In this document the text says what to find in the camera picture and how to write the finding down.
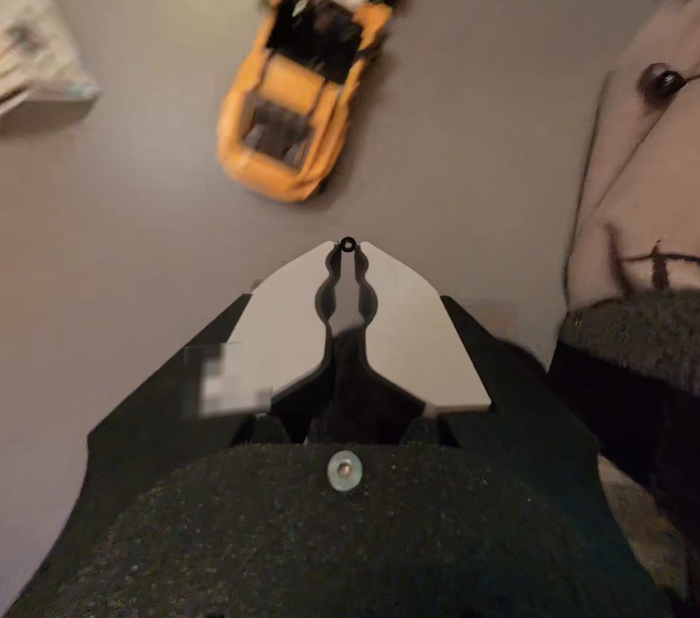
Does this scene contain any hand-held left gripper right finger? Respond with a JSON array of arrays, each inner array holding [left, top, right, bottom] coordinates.
[[353, 241, 492, 411]]

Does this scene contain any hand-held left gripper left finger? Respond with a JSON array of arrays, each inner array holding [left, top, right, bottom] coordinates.
[[225, 240, 343, 400]]

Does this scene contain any orange lego car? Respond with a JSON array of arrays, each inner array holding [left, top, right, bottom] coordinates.
[[216, 0, 413, 203]]

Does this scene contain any black earbud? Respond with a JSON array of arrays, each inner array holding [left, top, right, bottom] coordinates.
[[637, 62, 689, 109]]

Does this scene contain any white sticker sheet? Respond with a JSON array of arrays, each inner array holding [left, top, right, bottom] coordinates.
[[0, 0, 103, 133]]

